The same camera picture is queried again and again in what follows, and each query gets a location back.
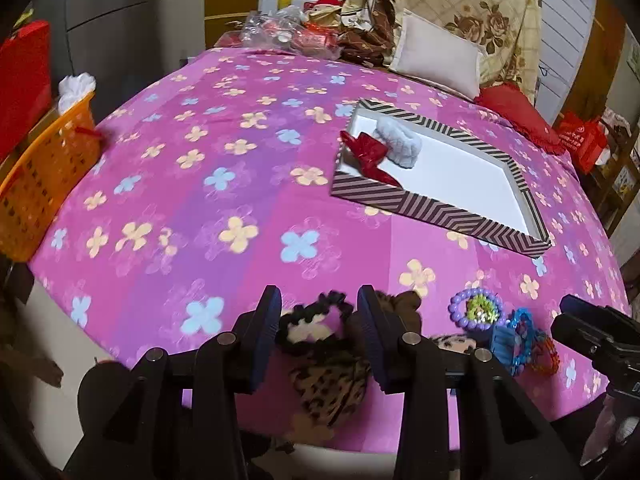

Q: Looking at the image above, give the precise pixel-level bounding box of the red box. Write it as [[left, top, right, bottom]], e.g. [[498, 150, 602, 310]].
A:
[[0, 20, 53, 161]]

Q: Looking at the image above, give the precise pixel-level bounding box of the red ribbon bow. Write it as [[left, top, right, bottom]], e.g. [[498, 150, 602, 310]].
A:
[[340, 130, 401, 186]]

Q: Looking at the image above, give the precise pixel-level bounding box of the pink floral bedsheet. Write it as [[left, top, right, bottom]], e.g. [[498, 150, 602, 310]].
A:
[[27, 47, 633, 453]]

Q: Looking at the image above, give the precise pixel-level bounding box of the white cloth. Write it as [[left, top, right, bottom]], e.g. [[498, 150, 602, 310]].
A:
[[57, 72, 97, 113]]

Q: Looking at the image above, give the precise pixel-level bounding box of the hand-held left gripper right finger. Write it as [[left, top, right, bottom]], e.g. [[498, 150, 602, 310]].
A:
[[357, 285, 581, 480]]

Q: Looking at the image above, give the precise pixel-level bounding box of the red plush doll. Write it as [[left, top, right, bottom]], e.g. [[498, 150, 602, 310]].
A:
[[305, 0, 346, 26]]

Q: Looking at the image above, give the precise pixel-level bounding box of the striped cardboard box tray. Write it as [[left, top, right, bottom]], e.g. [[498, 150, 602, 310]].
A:
[[330, 99, 552, 259]]

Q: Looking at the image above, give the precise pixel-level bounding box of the red shopping bag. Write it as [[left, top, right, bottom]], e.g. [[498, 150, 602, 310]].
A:
[[556, 112, 608, 176]]

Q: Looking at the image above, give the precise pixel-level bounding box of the brown scrunchie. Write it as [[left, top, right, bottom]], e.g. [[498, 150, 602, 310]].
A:
[[372, 290, 423, 336]]

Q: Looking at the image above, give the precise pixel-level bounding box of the white pillow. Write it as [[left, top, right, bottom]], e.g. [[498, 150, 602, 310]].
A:
[[389, 10, 488, 101]]

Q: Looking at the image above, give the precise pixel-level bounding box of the grey refrigerator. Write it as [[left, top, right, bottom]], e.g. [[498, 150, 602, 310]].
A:
[[30, 0, 206, 126]]

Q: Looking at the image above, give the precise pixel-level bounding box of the wooden chair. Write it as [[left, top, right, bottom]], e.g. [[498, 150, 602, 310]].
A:
[[582, 105, 640, 241]]

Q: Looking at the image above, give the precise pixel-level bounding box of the red frilled cushion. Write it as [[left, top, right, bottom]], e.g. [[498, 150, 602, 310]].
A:
[[475, 82, 563, 156]]

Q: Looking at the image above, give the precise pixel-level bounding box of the black scrunchie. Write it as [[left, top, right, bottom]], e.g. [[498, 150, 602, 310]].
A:
[[275, 291, 358, 356]]

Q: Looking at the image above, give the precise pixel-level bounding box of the blue hair claw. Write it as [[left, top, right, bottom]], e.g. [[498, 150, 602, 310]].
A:
[[490, 322, 526, 376]]

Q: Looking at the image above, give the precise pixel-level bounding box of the purple bead bracelet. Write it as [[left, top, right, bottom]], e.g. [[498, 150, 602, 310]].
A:
[[448, 288, 506, 331]]

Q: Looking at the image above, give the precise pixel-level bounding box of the clear plastic bag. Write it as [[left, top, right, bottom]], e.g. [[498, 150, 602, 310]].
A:
[[237, 5, 341, 58]]

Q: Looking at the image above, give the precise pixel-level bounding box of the beige floral quilt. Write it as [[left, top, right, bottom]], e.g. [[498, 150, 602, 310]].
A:
[[340, 0, 543, 106]]

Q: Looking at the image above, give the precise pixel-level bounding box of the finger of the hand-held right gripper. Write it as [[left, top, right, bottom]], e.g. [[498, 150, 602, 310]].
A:
[[559, 295, 632, 326], [551, 314, 610, 361]]

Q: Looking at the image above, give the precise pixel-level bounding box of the light blue fluffy scrunchie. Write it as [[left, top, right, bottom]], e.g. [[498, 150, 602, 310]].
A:
[[372, 116, 423, 168]]

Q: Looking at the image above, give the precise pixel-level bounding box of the orange plastic basket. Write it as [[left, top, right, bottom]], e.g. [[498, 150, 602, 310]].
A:
[[0, 91, 103, 263]]

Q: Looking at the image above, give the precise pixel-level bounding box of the leopard print hair bow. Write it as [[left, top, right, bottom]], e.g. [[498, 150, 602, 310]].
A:
[[280, 332, 478, 448]]

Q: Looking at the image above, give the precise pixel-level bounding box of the rainbow bead bracelet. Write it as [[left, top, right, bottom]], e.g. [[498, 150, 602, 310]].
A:
[[525, 332, 560, 376]]

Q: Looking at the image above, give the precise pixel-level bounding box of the blue bead bracelet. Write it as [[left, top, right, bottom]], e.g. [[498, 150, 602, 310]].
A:
[[507, 307, 538, 341]]

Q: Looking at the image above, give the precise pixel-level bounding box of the green flower bead bracelet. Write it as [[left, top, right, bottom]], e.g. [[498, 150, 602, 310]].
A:
[[465, 296, 496, 323]]

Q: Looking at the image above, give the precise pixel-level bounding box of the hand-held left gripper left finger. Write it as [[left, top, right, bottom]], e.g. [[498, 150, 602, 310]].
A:
[[65, 285, 283, 480]]

